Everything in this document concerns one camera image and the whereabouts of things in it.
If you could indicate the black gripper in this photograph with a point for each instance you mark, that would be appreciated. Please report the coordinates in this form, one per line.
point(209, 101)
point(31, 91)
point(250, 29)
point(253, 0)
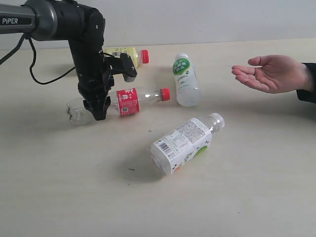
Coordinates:
point(92, 72)

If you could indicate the clear cola bottle red label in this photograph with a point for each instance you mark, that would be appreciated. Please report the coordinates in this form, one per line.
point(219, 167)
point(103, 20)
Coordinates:
point(124, 102)

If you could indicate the yellow juice bottle red cap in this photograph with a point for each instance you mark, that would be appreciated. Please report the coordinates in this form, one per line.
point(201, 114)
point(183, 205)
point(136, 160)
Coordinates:
point(139, 57)

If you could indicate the white green yogurt drink bottle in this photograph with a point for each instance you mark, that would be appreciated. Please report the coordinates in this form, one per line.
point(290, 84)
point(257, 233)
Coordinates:
point(188, 91)

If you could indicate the clear bottle white printed label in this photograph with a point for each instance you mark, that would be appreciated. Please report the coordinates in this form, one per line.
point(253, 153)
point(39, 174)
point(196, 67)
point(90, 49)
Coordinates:
point(175, 149)

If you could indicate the dark sleeved forearm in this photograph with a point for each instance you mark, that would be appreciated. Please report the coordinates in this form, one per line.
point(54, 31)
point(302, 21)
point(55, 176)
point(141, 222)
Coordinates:
point(308, 93)

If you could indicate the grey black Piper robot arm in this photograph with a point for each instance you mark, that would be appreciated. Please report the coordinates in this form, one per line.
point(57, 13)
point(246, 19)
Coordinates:
point(82, 26)

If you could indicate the open person hand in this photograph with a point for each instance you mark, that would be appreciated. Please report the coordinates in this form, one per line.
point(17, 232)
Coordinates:
point(271, 74)

